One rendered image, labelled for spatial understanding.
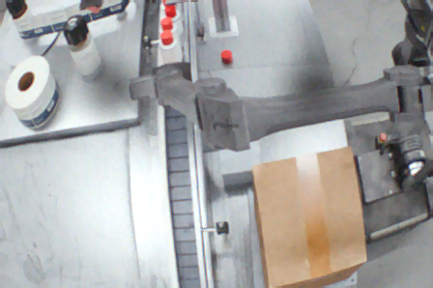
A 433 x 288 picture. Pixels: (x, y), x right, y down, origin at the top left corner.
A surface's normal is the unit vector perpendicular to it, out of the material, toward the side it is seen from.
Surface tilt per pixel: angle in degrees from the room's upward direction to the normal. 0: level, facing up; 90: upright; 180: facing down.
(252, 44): 0
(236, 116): 40
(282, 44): 0
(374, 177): 0
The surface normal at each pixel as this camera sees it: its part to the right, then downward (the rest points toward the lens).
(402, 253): -0.08, -0.40
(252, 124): 0.11, 0.25
